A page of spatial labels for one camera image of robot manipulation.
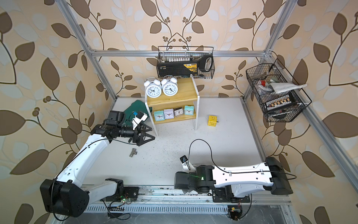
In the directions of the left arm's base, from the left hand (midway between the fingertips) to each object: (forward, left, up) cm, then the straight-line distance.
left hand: (152, 133), depth 72 cm
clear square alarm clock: (+18, -13, -4) cm, 23 cm away
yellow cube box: (+21, -37, -17) cm, 46 cm away
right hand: (-18, -20, -14) cm, 30 cm away
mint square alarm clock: (+15, -1, -4) cm, 16 cm away
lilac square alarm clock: (+16, -7, -3) cm, 18 cm away
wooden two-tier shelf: (+21, -16, -2) cm, 27 cm away
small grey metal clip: (-1, +16, -23) cm, 28 cm away
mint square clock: (+19, -20, -3) cm, 28 cm away
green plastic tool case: (+37, +22, -20) cm, 48 cm away
